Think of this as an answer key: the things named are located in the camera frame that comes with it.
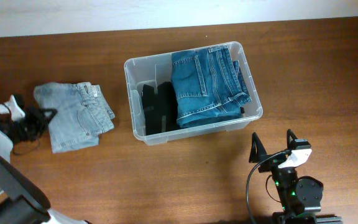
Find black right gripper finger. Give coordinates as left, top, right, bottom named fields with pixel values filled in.
left=287, top=129, right=298, bottom=149
left=249, top=132, right=267, bottom=163

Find light blue jeans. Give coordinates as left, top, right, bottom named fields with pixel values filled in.
left=34, top=82, right=115, bottom=153

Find dark blue jeans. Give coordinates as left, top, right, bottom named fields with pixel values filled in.
left=171, top=45, right=252, bottom=128

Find black garment with tape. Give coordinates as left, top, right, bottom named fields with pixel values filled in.
left=142, top=82, right=180, bottom=135

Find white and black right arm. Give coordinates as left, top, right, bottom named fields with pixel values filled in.
left=246, top=129, right=343, bottom=224

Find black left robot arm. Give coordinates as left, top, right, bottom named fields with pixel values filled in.
left=0, top=95, right=83, bottom=224

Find clear plastic storage container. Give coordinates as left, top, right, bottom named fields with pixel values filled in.
left=124, top=41, right=264, bottom=146

